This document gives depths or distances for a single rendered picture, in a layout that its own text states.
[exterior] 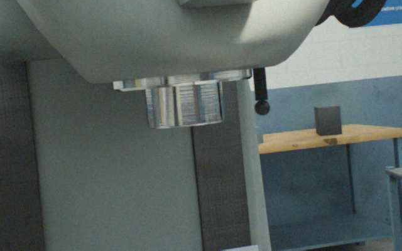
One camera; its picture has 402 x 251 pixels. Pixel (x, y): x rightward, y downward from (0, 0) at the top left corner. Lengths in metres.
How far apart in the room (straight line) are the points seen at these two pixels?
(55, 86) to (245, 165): 0.24
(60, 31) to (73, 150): 0.43
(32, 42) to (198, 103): 0.16
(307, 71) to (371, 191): 1.03
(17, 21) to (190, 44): 0.20
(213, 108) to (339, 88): 4.72
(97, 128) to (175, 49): 0.46
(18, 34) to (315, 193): 4.64
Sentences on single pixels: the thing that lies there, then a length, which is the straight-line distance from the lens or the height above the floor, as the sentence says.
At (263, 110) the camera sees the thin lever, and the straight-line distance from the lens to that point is 0.42.
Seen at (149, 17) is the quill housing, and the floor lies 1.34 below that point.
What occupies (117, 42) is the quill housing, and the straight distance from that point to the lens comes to 0.33.
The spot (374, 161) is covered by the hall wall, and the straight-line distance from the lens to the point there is 5.26.
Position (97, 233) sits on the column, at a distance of 0.79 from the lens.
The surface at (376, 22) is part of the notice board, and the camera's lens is 5.28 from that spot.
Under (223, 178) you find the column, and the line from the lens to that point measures 0.80.
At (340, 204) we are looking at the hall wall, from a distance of 5.17.
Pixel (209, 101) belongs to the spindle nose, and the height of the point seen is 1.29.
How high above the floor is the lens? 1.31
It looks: 3 degrees down
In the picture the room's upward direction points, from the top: 5 degrees counter-clockwise
